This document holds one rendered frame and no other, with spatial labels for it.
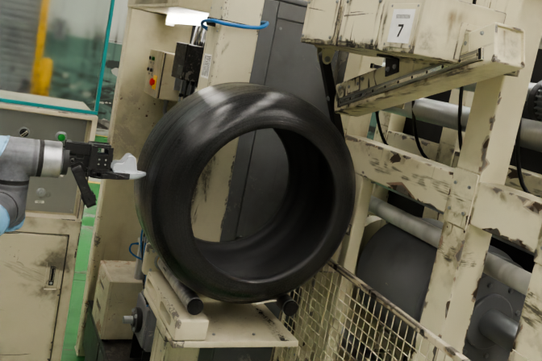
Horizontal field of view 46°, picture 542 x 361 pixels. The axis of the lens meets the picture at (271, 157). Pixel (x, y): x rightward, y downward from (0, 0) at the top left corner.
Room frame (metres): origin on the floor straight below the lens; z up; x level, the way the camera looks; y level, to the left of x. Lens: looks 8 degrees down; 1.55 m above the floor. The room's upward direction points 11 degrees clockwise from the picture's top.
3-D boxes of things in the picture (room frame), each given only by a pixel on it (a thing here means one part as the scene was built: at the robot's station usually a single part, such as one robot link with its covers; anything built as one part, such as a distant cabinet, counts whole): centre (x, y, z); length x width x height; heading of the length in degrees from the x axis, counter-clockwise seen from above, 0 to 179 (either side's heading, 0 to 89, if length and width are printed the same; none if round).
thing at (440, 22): (1.82, -0.26, 1.71); 0.61 x 0.25 x 0.15; 25
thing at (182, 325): (1.75, 0.19, 0.84); 0.36 x 0.09 x 0.06; 25
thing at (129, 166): (1.60, 0.35, 1.23); 0.09 x 0.03 x 0.06; 115
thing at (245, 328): (1.81, 0.07, 0.80); 0.37 x 0.36 x 0.02; 115
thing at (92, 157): (1.57, 0.45, 1.24); 0.12 x 0.08 x 0.09; 115
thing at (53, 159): (1.53, 0.52, 1.23); 0.10 x 0.05 x 0.09; 25
